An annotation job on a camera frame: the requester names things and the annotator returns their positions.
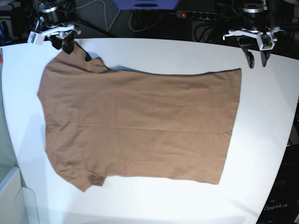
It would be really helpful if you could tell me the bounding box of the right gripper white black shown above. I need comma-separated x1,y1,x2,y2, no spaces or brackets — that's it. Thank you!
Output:
41,24,81,55

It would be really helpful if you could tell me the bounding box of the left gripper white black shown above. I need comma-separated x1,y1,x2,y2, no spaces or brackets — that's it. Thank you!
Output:
222,26,285,69

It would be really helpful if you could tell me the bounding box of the brown t-shirt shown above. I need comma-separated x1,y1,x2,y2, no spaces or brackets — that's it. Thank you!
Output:
37,46,242,191

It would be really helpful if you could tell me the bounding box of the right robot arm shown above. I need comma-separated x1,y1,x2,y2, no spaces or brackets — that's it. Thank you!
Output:
32,0,81,54

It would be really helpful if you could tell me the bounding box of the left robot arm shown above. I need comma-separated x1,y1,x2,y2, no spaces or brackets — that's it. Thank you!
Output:
222,1,283,69

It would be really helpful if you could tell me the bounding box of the white power strip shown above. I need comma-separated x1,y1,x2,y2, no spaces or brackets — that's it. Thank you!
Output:
175,10,225,21

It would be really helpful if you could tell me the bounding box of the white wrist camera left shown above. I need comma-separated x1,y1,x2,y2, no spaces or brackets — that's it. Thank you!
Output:
261,35,274,51

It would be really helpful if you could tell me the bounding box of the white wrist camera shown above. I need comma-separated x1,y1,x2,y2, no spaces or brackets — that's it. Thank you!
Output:
261,35,274,51
27,31,45,45

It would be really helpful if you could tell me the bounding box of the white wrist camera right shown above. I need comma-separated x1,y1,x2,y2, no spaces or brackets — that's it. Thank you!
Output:
27,31,45,45

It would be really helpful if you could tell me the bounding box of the grey cable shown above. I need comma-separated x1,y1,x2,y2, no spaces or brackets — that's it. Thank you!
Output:
77,0,122,32

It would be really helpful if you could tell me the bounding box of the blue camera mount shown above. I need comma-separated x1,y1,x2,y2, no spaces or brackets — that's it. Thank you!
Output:
113,0,179,10

